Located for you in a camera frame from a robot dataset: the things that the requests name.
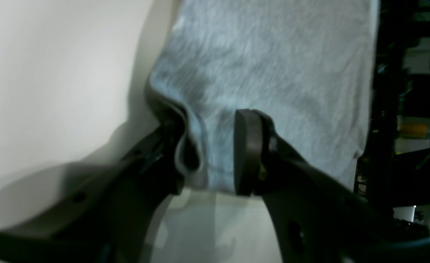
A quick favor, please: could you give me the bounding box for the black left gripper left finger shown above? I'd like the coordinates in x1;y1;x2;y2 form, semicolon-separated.
0;118;184;263

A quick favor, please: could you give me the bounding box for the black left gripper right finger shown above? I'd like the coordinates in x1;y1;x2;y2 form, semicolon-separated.
234;109;430;263

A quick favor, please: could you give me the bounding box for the grey T-shirt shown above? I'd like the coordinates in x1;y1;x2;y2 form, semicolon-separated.
149;0;379;193

